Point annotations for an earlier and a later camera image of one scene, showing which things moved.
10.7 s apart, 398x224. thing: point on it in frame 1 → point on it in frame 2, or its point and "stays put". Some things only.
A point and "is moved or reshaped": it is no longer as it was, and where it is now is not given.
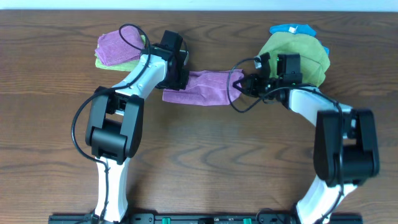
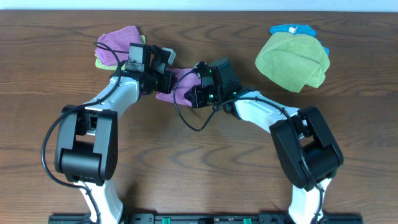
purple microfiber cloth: x=207 y=88 is moved or reshaped
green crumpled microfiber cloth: x=314 y=61 stays put
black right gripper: x=251 y=89 → x=197 y=101
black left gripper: x=183 y=84 → x=169 y=82
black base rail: x=206 y=218 stays put
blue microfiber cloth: x=296 y=29 stays put
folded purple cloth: x=119 y=46 stays put
